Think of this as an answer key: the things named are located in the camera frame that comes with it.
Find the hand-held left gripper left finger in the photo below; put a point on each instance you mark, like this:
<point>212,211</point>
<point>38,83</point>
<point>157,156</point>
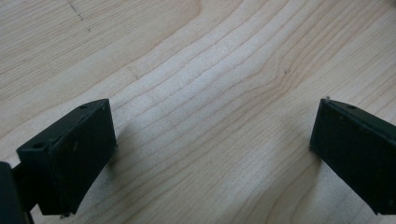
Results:
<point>68,155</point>

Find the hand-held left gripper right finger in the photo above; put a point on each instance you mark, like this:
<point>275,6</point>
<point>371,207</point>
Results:
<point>355,149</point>

